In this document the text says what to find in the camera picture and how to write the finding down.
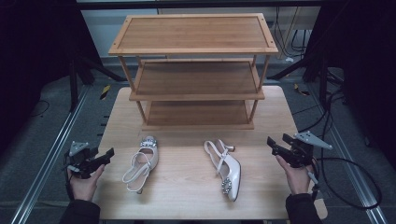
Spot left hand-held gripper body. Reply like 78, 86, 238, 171
64, 140, 101, 180

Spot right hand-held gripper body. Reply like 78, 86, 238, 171
281, 131, 333, 169

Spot white slingback heeled shoe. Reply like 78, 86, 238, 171
204, 138, 242, 203
121, 135, 160, 194

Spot three-tier wooden shoe rack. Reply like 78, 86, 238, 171
107, 12, 279, 132

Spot person's left hand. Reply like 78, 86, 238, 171
67, 163, 106, 203

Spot person's right hand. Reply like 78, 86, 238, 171
275, 154, 315, 196

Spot yellow black tape strip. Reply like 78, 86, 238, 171
99, 84, 112, 101
293, 83, 311, 97

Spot black metal stand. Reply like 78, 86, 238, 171
266, 50, 332, 108
67, 50, 127, 112

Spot dark curtain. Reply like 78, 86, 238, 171
0, 0, 106, 157
306, 0, 396, 171

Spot aluminium floor rail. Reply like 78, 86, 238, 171
9, 84, 92, 224
306, 82, 389, 224

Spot left hand-held gripper black cable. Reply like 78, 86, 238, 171
63, 153, 77, 201

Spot hand-held gripper black cable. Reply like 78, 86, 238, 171
63, 153, 77, 201
306, 157, 383, 210

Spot black floor cables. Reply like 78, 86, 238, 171
291, 69, 351, 141

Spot right hand-held gripper black cable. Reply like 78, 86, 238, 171
306, 157, 383, 210

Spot hanging black wall cables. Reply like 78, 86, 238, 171
273, 6, 309, 60

